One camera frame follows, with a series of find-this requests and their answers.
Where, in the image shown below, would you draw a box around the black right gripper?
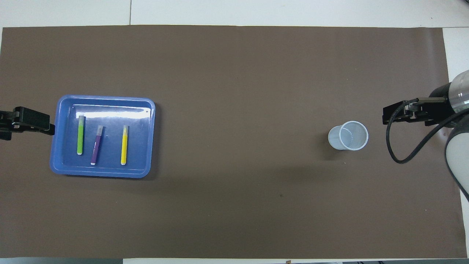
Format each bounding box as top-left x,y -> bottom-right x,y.
383,83 -> 456,127

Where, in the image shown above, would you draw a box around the green marker pen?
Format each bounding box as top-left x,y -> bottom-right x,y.
77,115 -> 85,155

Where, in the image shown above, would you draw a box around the purple marker pen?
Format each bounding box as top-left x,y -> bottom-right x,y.
91,125 -> 105,166

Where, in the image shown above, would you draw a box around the yellow marker pen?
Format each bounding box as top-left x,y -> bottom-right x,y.
121,125 -> 129,166

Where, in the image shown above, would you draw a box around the translucent plastic cup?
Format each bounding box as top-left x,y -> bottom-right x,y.
328,121 -> 369,151

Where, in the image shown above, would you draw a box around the blue plastic tray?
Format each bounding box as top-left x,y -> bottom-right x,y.
49,95 -> 156,179

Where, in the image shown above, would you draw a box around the brown table mat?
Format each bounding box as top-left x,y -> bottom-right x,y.
0,25 -> 468,259

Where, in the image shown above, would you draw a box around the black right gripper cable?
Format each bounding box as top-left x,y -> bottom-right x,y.
386,97 -> 458,164

